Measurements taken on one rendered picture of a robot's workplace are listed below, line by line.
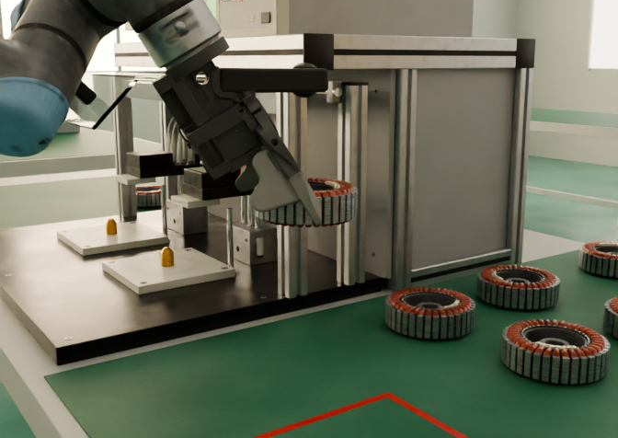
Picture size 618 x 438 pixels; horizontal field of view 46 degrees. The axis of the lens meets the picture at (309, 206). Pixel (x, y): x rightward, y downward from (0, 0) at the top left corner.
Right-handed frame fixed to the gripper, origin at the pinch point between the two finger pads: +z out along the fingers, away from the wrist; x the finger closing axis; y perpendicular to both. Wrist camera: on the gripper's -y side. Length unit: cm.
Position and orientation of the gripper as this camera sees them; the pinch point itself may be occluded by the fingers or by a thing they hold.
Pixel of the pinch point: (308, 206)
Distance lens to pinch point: 78.5
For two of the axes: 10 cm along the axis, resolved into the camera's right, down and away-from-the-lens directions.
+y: -8.4, 5.4, -1.0
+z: 4.9, 8.2, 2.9
